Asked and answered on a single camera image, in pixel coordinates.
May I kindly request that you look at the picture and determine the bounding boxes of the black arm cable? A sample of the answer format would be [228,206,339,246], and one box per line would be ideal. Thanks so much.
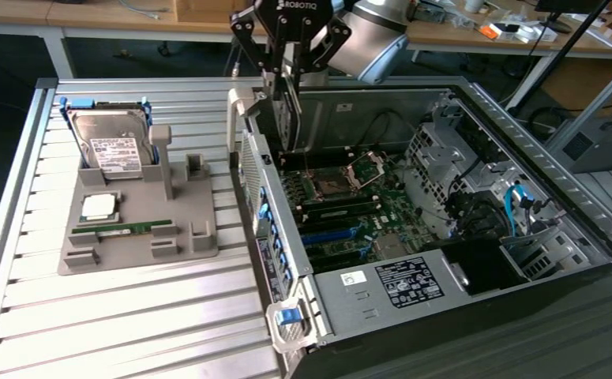
[228,37,247,78]

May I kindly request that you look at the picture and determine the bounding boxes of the grey computer tower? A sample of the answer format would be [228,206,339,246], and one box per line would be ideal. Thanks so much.
[544,114,612,174]

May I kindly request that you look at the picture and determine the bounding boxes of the small white box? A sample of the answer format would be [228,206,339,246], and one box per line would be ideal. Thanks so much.
[514,25,559,43]

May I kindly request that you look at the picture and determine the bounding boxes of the blue disk wire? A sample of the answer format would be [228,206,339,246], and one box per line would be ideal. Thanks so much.
[502,183,535,238]

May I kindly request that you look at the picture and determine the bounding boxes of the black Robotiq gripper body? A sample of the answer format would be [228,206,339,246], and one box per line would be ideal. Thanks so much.
[254,0,335,36]

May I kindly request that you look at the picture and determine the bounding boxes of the hard disk with blue carrier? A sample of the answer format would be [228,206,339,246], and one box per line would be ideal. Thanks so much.
[57,96,160,182]

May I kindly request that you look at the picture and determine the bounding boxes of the wooden desk with grey legs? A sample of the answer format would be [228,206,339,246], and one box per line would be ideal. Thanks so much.
[0,0,287,79]
[404,0,612,61]

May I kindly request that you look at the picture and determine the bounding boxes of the black labelled RAM stick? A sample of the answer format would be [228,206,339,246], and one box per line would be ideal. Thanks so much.
[298,197,384,223]

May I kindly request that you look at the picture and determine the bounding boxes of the green RAM stick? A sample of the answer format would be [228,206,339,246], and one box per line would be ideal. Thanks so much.
[71,220,173,237]

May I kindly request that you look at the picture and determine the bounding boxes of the grey power supply unit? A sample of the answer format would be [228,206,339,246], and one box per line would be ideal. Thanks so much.
[314,252,476,337]

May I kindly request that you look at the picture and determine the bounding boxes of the black slanted pole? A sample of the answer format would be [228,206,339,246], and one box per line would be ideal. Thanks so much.
[504,0,612,115]

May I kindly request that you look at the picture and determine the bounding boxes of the copper socket cover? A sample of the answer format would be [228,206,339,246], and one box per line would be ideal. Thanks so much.
[343,151,392,193]

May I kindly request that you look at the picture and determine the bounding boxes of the green motherboard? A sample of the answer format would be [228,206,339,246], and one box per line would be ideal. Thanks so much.
[279,149,444,273]

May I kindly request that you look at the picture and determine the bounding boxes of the grey disk bay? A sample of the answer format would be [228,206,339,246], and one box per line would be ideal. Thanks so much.
[498,227,595,280]

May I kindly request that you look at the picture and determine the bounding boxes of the silver CPU chip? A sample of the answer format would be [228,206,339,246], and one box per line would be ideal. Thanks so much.
[80,192,123,223]

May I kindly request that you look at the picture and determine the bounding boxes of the black power wire bundle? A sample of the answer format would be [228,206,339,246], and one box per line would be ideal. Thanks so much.
[444,189,510,240]

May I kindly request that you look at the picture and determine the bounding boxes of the closed brown cardboard box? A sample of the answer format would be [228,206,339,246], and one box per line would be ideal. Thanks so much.
[173,0,248,24]

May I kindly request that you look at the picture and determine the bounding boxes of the perforated metal drive cage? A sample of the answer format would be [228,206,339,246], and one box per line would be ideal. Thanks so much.
[404,120,502,206]

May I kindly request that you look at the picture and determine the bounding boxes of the grey plastic parts rack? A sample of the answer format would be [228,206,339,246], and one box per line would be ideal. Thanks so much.
[56,125,220,276]

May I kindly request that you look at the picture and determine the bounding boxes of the grey metal device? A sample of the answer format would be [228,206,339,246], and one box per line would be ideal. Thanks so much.
[410,0,447,23]

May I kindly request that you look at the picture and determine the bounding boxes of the open black PC case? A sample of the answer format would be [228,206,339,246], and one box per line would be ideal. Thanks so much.
[226,77,612,379]

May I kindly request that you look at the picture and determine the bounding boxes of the blue expansion slot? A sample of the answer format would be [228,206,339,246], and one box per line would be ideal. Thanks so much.
[300,227,363,244]

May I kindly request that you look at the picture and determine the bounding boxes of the CPU socket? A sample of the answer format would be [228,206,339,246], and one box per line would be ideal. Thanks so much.
[310,165,360,199]

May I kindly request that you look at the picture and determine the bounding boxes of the black monitor with stand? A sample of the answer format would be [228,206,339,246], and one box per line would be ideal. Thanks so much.
[535,0,610,35]

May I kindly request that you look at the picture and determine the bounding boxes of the grey chipset heatsink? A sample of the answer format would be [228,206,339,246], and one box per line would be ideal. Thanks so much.
[374,233,412,260]

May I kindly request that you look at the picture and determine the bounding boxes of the black graphics card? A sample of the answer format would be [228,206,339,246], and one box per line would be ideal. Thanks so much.
[260,41,306,154]

